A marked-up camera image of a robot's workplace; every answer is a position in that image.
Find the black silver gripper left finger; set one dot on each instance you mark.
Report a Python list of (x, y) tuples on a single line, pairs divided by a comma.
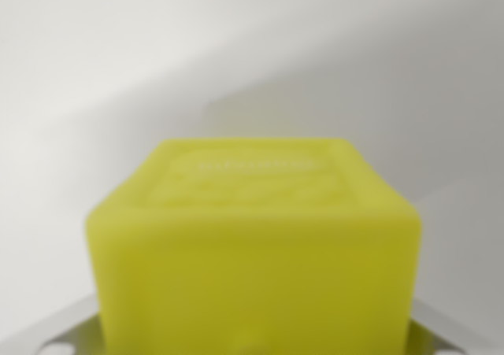
[(78, 331)]

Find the black silver gripper right finger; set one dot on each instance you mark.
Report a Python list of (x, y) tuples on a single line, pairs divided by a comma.
[(429, 335)]

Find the yellow cube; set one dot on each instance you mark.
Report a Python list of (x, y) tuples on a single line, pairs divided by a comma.
[(252, 260)]

